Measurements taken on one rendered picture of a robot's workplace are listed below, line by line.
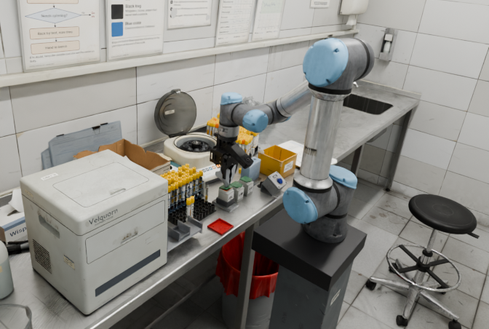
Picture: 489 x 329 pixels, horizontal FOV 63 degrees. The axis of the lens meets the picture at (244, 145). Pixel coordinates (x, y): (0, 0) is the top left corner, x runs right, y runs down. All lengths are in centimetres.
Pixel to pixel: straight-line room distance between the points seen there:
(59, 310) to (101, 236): 25
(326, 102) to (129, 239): 64
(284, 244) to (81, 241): 62
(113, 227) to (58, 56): 73
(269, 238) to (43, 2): 106
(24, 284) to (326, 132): 93
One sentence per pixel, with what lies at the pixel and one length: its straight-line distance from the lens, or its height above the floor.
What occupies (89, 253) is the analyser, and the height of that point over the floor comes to 107.
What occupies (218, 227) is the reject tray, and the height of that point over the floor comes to 88.
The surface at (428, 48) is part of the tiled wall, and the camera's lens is 357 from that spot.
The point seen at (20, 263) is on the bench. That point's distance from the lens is 139.
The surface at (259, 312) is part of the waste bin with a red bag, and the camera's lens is 214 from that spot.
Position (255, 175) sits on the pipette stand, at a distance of 175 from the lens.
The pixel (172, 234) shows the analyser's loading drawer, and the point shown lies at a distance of 133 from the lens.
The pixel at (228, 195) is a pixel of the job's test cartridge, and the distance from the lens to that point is 153.
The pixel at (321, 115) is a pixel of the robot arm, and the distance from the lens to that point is 109.
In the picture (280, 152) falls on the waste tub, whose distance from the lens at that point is 190.
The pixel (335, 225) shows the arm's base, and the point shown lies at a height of 100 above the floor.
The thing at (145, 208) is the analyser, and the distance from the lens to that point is 112.
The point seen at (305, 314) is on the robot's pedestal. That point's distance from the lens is 153.
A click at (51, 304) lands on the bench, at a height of 87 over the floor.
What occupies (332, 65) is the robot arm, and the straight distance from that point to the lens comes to 102.
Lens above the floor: 173
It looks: 24 degrees down
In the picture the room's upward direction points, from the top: 6 degrees clockwise
